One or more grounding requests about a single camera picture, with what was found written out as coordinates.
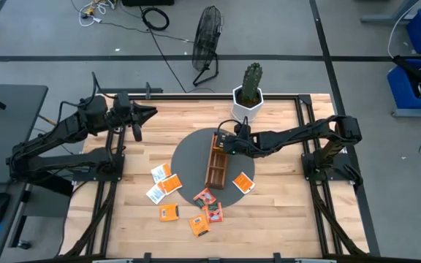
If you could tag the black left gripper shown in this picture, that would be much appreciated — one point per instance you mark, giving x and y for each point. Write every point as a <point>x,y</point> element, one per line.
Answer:
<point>123,113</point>

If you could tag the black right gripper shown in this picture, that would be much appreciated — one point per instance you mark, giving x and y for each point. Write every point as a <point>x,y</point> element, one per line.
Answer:
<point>243,146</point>

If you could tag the yellow fruit-print tea packet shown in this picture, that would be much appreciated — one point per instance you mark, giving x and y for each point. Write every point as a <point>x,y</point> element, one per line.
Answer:
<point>216,142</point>

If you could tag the white and orange tea packet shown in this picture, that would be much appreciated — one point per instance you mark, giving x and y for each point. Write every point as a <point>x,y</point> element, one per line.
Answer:
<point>161,172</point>
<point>154,195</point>
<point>171,183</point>
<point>243,182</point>

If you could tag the red tea packet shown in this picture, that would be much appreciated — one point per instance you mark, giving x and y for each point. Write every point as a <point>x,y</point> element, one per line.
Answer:
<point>214,212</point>
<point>204,197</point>

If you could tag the orange tea packet with barcode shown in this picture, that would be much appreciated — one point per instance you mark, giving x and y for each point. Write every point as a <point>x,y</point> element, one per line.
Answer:
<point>168,212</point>
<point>199,225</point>

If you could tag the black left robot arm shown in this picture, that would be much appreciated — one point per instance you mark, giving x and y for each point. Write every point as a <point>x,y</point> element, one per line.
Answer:
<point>86,109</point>

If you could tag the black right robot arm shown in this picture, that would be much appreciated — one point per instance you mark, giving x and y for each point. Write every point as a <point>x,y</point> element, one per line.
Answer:
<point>294,134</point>

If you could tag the brown wooden tea organizer box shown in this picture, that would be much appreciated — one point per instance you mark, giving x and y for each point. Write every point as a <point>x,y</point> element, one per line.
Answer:
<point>216,171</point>

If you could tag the grey round woven mat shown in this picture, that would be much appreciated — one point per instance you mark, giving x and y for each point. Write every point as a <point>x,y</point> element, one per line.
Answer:
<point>192,160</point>

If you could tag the black rear bar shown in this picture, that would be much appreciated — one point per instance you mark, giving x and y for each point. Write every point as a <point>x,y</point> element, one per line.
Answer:
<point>106,90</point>

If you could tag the green cactus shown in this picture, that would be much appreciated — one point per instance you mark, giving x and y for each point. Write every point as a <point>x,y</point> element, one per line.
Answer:
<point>251,82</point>

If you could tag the black floor fan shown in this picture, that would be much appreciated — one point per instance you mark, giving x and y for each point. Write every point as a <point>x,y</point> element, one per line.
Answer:
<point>207,36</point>

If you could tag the black case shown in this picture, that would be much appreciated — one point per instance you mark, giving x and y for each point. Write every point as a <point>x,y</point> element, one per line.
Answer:
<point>148,2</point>

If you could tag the dark grey desk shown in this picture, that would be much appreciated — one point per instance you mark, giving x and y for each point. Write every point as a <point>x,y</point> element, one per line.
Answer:
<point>13,109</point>

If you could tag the black caster wheel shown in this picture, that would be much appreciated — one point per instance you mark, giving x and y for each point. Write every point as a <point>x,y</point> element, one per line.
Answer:
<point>24,244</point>

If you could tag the grey platform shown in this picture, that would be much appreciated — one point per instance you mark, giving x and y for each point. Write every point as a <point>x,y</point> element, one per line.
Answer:
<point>415,112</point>

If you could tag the black folded stand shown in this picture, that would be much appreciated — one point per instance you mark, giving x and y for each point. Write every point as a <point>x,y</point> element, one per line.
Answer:
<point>409,69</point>

